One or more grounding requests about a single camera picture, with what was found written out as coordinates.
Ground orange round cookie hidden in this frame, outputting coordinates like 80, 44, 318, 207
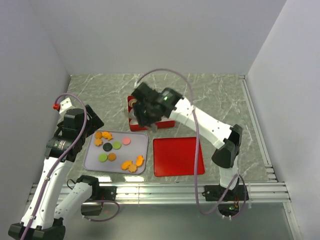
128, 99, 137, 108

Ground pink sandwich cookie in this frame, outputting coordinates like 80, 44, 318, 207
122, 136, 131, 145

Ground green sandwich cookie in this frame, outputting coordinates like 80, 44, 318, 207
98, 153, 108, 163
112, 141, 122, 150

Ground brown round cookie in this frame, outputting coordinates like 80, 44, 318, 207
107, 153, 117, 162

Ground metal tongs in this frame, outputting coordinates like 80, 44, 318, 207
132, 100, 158, 133

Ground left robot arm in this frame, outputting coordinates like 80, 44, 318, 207
8, 105, 104, 240

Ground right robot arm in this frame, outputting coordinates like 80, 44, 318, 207
132, 82, 243, 200

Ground red cookie box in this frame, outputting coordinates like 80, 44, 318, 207
124, 95, 176, 132

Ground chocolate chip cookie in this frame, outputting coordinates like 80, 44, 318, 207
94, 131, 102, 139

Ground orange leaf cookie top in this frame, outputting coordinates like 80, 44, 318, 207
94, 138, 103, 147

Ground orange leaf cookie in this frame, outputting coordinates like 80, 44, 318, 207
94, 138, 103, 147
128, 164, 138, 173

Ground orange fish cookie top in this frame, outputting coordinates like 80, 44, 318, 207
101, 131, 113, 141

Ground orange fish cookie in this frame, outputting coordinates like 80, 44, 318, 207
135, 155, 144, 167
121, 160, 133, 171
101, 131, 113, 141

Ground black sandwich cookie left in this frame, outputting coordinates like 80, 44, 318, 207
102, 142, 113, 152

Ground lavender plastic tray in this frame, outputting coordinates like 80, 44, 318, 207
83, 130, 149, 175

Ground orange fish cookie right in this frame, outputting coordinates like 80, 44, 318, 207
135, 155, 144, 167

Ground red box lid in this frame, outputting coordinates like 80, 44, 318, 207
153, 137, 196, 177

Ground orange leaf cookie bottom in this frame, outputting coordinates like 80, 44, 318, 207
128, 164, 138, 173

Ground orange fish cookie bottom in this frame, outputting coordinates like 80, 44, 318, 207
121, 160, 133, 171

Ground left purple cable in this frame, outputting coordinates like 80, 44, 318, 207
19, 92, 121, 240

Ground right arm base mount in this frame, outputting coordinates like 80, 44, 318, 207
202, 184, 249, 202

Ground aluminium rail right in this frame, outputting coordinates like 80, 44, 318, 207
239, 75, 278, 183

